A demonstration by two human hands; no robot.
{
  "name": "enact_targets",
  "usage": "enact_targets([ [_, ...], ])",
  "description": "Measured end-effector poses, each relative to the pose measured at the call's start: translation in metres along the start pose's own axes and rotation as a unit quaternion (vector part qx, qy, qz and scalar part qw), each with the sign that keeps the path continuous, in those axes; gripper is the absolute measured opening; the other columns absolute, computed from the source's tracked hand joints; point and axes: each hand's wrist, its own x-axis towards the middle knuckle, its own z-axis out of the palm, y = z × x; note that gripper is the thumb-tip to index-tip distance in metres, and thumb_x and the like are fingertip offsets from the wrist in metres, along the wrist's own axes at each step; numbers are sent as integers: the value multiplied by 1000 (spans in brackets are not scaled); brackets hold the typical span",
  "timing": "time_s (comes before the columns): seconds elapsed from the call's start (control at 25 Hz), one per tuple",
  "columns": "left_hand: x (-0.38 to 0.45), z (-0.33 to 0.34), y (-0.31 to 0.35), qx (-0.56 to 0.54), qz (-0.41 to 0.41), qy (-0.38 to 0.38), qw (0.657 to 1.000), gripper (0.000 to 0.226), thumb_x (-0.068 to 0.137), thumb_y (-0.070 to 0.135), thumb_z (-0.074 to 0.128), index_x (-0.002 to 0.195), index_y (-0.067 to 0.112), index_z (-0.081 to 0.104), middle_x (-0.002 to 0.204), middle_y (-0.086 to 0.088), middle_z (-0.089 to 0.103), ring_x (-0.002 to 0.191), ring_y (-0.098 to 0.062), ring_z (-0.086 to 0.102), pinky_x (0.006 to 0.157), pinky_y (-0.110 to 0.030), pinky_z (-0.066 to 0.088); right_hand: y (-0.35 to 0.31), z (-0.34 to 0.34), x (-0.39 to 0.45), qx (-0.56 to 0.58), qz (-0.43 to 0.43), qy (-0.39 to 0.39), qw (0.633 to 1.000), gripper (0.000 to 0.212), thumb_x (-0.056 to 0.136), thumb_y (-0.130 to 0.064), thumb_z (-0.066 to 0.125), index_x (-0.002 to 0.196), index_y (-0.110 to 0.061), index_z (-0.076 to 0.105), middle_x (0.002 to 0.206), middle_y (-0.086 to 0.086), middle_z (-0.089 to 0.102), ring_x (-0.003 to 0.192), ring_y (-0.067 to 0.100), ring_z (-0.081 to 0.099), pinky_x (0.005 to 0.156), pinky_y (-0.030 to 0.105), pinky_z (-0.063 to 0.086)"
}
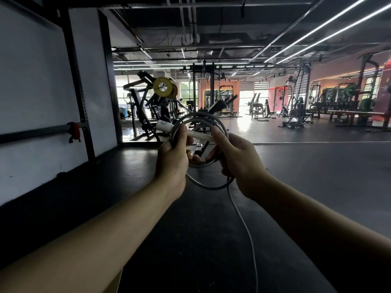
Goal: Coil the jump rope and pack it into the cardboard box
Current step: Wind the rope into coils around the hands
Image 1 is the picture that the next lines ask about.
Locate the person's left forearm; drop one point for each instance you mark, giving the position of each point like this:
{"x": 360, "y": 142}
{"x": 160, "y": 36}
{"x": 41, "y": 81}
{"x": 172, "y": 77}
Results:
{"x": 91, "y": 241}

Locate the black wall rack upright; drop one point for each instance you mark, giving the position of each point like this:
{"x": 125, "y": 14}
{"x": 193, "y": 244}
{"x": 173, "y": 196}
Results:
{"x": 78, "y": 88}

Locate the small yellow weight plate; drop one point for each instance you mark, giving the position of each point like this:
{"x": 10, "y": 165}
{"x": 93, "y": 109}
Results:
{"x": 174, "y": 91}

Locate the red bar clamp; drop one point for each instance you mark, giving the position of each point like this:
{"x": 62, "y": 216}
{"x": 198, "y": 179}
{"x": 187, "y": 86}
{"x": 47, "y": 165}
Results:
{"x": 74, "y": 131}

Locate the black adjustable weight bench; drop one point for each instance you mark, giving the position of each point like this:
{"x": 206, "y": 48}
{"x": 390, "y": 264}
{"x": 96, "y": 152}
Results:
{"x": 268, "y": 111}

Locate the large yellow weight plate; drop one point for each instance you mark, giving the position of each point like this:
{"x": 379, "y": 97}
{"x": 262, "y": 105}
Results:
{"x": 162, "y": 86}

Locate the person's right hand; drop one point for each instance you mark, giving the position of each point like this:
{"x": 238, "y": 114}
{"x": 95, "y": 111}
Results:
{"x": 243, "y": 164}

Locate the black angled press machine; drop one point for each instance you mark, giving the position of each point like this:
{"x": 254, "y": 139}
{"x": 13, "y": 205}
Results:
{"x": 224, "y": 105}

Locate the black squat rack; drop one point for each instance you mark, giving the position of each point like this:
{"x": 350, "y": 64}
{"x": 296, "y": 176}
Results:
{"x": 366, "y": 76}

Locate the long dumbbell rack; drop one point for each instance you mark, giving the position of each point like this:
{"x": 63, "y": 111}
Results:
{"x": 342, "y": 105}

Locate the person's left thumb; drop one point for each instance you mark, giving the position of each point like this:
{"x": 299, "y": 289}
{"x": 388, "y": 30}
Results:
{"x": 181, "y": 135}

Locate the black wall pillar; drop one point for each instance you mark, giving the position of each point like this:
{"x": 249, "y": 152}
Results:
{"x": 111, "y": 88}

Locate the black plate-loaded gym machine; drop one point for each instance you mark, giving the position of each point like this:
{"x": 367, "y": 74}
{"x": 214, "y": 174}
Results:
{"x": 142, "y": 109}

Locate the person's left hand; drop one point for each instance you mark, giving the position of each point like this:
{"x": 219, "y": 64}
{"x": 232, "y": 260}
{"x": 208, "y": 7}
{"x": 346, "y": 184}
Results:
{"x": 169, "y": 167}

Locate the person's right forearm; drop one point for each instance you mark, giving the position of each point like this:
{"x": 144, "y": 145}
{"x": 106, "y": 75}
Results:
{"x": 320, "y": 228}

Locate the person's right thumb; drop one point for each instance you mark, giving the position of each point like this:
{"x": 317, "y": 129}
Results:
{"x": 220, "y": 138}

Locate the long ceiling light strip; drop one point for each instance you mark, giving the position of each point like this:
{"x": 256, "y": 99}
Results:
{"x": 314, "y": 28}
{"x": 336, "y": 33}

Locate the black horizontal bar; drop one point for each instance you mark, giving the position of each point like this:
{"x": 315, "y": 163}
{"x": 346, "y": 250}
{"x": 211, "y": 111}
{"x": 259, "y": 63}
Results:
{"x": 36, "y": 131}

